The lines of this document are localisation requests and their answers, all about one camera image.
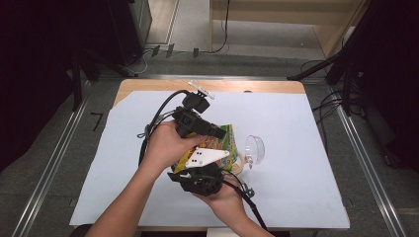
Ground white paper sheet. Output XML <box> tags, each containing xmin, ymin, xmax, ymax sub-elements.
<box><xmin>69</xmin><ymin>90</ymin><xmax>351</xmax><ymax>230</ymax></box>

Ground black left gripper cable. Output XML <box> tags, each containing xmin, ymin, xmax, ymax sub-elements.
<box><xmin>136</xmin><ymin>89</ymin><xmax>191</xmax><ymax>166</ymax></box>

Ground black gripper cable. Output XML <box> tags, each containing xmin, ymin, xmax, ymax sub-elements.
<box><xmin>218</xmin><ymin>173</ymin><xmax>269</xmax><ymax>232</ymax></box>
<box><xmin>136</xmin><ymin>89</ymin><xmax>191</xmax><ymax>166</ymax></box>

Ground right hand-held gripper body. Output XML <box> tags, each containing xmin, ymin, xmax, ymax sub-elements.
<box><xmin>178</xmin><ymin>147</ymin><xmax>231</xmax><ymax>198</ymax></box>

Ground black floor cables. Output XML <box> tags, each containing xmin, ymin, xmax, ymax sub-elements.
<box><xmin>299</xmin><ymin>58</ymin><xmax>348</xmax><ymax>156</ymax></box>

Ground dark curtain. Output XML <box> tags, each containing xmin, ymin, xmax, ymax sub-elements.
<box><xmin>342</xmin><ymin>0</ymin><xmax>419</xmax><ymax>173</ymax></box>
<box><xmin>0</xmin><ymin>0</ymin><xmax>115</xmax><ymax>173</ymax></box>

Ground white floor cable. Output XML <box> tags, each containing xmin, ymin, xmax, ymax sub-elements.
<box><xmin>126</xmin><ymin>48</ymin><xmax>154</xmax><ymax>75</ymax></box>

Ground light wooden shelf unit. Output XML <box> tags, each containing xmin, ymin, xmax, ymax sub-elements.
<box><xmin>209</xmin><ymin>0</ymin><xmax>369</xmax><ymax>59</ymax></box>

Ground black metal stand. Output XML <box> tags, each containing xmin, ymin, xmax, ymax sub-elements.
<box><xmin>69</xmin><ymin>48</ymin><xmax>140</xmax><ymax>113</ymax></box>
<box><xmin>286</xmin><ymin>0</ymin><xmax>389</xmax><ymax>117</ymax></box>

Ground yellow green spout pouch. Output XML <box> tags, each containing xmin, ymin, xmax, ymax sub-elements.
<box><xmin>171</xmin><ymin>123</ymin><xmax>240</xmax><ymax>175</ymax></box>

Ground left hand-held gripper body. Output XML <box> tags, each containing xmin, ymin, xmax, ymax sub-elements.
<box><xmin>171</xmin><ymin>81</ymin><xmax>216</xmax><ymax>138</ymax></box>

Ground black cabinet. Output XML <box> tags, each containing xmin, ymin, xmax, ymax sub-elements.
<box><xmin>108</xmin><ymin>0</ymin><xmax>153</xmax><ymax>66</ymax></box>

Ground metal floor rail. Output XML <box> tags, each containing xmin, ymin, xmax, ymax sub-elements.
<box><xmin>329</xmin><ymin>84</ymin><xmax>408</xmax><ymax>237</ymax></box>
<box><xmin>11</xmin><ymin>98</ymin><xmax>91</xmax><ymax>237</ymax></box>

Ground person's left hand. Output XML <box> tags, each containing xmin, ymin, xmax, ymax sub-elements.
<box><xmin>137</xmin><ymin>119</ymin><xmax>208</xmax><ymax>175</ymax></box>

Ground person's right hand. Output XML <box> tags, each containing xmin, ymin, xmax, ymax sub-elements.
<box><xmin>192</xmin><ymin>182</ymin><xmax>250</xmax><ymax>227</ymax></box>

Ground black hanging cable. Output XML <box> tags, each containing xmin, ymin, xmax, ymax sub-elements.
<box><xmin>201</xmin><ymin>0</ymin><xmax>231</xmax><ymax>54</ymax></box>

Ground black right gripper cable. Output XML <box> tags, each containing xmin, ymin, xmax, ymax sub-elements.
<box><xmin>218</xmin><ymin>173</ymin><xmax>269</xmax><ymax>232</ymax></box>

